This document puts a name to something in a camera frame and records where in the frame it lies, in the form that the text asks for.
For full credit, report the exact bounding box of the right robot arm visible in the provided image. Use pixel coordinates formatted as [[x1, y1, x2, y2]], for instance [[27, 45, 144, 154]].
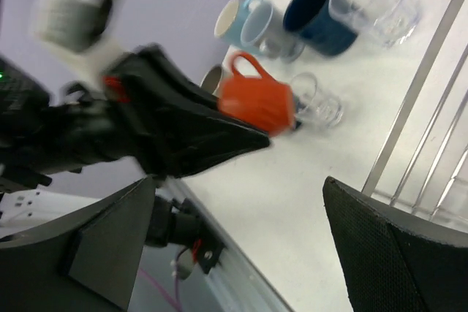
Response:
[[1, 178, 467, 311]]

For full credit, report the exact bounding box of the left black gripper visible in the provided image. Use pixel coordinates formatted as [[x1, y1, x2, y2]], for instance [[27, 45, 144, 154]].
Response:
[[47, 44, 271, 177]]

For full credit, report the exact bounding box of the metal wire dish rack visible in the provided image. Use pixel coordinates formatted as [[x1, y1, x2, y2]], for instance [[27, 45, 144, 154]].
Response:
[[362, 0, 467, 232]]

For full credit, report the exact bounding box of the light blue mug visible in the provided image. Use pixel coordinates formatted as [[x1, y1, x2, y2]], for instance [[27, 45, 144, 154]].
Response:
[[214, 0, 264, 51]]

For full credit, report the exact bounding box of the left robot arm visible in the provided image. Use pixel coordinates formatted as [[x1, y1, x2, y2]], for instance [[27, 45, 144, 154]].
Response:
[[1, 44, 270, 193]]

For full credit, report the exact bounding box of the pale grey-blue mug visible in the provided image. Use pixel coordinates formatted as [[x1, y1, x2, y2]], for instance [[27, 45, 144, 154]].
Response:
[[241, 1, 305, 63]]

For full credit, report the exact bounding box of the orange cup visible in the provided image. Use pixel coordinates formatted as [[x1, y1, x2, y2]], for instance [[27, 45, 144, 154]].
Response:
[[217, 51, 296, 137]]

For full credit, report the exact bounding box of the cream cup brown band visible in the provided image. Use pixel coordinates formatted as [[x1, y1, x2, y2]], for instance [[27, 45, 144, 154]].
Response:
[[200, 64, 231, 96]]

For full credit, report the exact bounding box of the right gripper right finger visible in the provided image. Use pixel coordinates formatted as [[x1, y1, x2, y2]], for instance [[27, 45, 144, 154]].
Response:
[[322, 177, 467, 311]]

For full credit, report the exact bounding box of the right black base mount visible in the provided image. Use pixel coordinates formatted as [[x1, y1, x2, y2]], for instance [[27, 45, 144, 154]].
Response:
[[145, 196, 225, 275]]

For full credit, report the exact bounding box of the small dark blue cup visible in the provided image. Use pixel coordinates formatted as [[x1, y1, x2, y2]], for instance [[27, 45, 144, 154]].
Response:
[[292, 95, 303, 132]]

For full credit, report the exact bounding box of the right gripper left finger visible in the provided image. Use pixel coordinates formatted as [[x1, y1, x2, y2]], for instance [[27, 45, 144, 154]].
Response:
[[1, 178, 155, 309]]

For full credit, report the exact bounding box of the small clear glass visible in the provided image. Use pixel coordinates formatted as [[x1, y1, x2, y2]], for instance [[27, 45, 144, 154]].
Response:
[[290, 72, 344, 129]]

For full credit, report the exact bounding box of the clear faceted glass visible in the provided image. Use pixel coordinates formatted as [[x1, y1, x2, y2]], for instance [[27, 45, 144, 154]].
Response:
[[328, 0, 420, 47]]

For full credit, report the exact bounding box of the large dark blue mug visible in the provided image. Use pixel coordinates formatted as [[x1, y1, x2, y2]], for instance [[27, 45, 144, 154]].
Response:
[[283, 0, 358, 57]]

